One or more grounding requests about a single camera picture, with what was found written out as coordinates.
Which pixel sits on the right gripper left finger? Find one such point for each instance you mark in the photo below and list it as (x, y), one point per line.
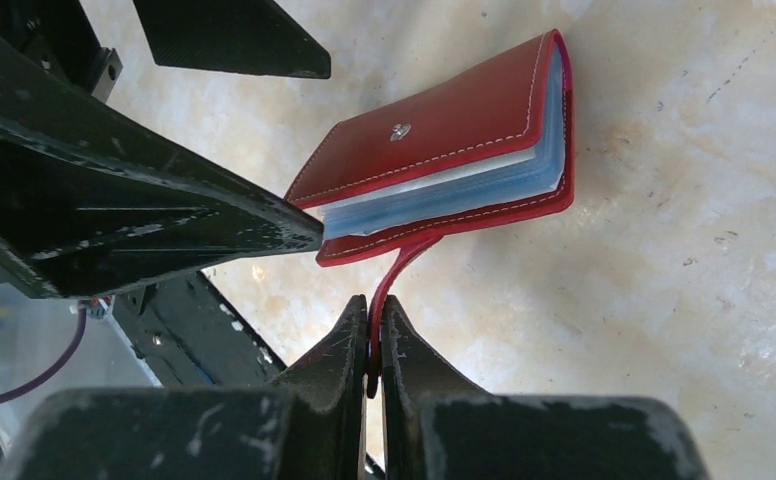
(306, 423)

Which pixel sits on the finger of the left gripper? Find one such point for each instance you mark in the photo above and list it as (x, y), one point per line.
(232, 36)

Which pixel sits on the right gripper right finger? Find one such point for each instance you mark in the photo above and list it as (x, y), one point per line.
(440, 425)

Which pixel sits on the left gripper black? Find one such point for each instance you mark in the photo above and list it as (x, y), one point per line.
(93, 203)

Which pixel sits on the red leather card holder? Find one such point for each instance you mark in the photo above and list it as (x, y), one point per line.
(492, 146)

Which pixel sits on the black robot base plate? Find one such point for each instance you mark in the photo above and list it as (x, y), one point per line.
(189, 334)

